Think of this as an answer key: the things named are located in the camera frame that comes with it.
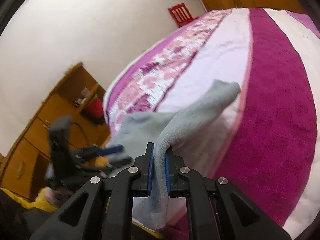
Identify wooden cabinet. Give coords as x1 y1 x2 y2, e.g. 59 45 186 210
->
0 62 112 202

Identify person's left hand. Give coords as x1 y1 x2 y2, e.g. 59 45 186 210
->
45 187 73 207

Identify dark cloth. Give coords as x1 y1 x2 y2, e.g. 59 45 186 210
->
0 192 54 240

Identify grey pants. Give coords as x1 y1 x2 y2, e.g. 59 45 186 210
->
106 79 242 230

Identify black cable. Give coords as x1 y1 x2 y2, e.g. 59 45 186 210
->
69 122 89 147

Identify yellow garment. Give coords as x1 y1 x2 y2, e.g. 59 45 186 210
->
131 219 162 238

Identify red chair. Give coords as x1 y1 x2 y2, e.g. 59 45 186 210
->
168 2 195 27

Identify purple and white striped blanket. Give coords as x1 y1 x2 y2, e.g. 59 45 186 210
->
102 7 320 238

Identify red bag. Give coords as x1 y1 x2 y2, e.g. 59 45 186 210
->
86 97 104 120

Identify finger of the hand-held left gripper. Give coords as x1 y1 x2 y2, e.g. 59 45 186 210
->
100 156 133 169
75 144 125 158

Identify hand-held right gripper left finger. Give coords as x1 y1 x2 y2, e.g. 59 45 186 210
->
30 142 154 240

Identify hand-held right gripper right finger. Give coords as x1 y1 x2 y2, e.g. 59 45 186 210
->
165 147 292 240

